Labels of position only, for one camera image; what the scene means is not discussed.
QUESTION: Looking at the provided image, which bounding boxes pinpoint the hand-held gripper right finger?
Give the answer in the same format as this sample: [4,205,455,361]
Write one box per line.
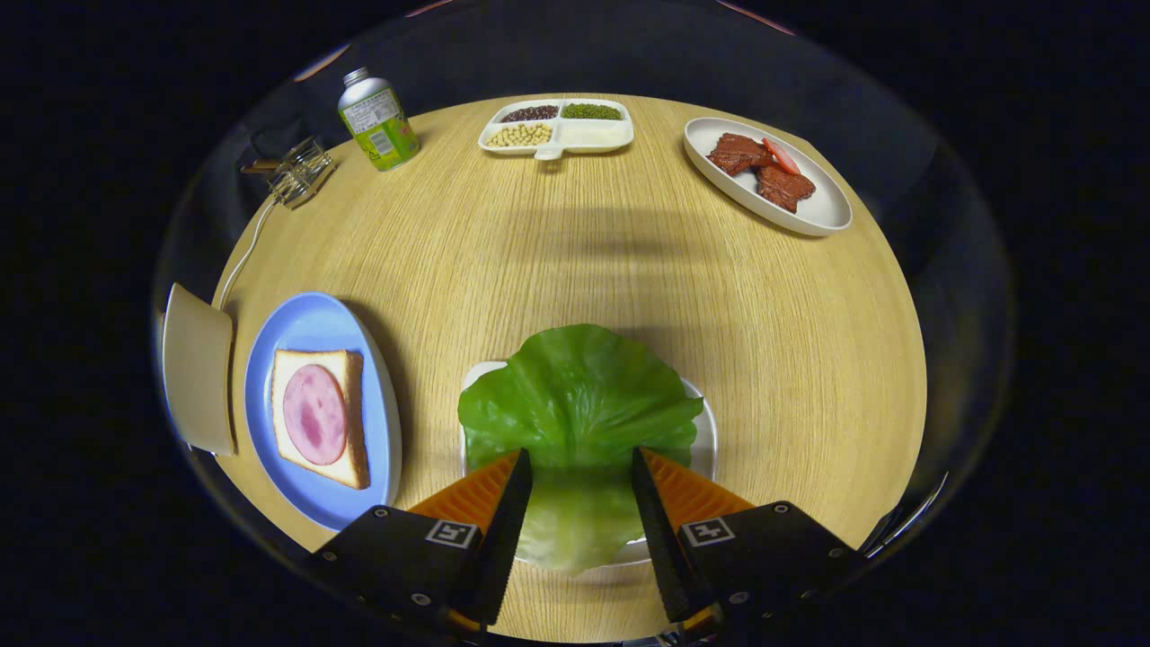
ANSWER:
[631,447,859,634]

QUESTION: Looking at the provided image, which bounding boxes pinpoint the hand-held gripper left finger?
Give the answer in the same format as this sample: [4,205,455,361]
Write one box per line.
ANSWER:
[305,449,534,634]

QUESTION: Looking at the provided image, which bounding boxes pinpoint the green lettuce leaf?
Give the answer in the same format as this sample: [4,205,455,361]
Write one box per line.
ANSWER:
[457,323,704,577]

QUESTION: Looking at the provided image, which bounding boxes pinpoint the small white square plate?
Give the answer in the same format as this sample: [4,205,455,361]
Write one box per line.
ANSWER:
[459,360,719,569]

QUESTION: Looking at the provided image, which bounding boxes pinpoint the pink ham slice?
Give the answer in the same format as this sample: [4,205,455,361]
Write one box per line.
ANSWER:
[282,364,349,466]

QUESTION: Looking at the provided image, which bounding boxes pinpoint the white bread slice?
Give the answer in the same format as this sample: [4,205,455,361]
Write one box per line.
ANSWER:
[270,349,371,491]

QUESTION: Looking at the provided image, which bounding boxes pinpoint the blue plate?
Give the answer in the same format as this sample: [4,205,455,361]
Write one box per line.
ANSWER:
[243,291,403,533]

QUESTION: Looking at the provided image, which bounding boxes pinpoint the white toaster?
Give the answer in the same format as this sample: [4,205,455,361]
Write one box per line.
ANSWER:
[161,282,237,456]

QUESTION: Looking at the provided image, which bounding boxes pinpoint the white oval plate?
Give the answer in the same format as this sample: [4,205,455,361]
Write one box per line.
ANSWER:
[683,117,853,237]

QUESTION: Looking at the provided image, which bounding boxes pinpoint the brown meat piece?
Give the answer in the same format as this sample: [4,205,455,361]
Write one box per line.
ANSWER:
[706,133,775,177]
[756,164,817,214]

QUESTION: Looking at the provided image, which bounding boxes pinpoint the red tomato slice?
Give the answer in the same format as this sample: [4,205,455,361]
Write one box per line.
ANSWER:
[762,137,801,176]

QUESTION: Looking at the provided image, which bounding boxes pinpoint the yellow soybeans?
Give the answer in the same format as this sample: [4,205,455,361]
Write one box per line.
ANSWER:
[485,123,553,148]

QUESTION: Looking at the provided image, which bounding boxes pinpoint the white divided dish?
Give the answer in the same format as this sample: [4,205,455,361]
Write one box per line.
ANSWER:
[477,98,635,162]

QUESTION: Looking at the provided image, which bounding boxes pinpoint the green metal bottle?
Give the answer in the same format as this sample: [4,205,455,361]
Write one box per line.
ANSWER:
[338,66,421,173]

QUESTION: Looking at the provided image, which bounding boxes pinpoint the white toaster cable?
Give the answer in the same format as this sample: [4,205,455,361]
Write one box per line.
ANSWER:
[216,196,279,311]

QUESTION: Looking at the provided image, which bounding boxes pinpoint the wire utensil holder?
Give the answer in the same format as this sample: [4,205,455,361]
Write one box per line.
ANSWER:
[268,135,339,210]

